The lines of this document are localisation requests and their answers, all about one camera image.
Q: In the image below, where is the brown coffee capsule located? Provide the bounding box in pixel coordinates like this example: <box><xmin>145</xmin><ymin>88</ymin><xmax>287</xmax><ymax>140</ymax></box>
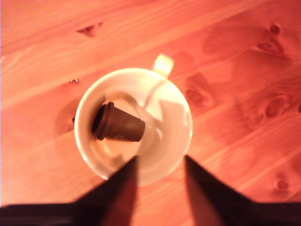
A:
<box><xmin>91</xmin><ymin>101</ymin><xmax>146</xmax><ymax>143</ymax></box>

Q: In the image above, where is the white mug with printed picture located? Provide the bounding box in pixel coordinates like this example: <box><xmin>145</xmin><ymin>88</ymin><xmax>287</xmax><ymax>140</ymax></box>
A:
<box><xmin>74</xmin><ymin>53</ymin><xmax>193</xmax><ymax>187</ymax></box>

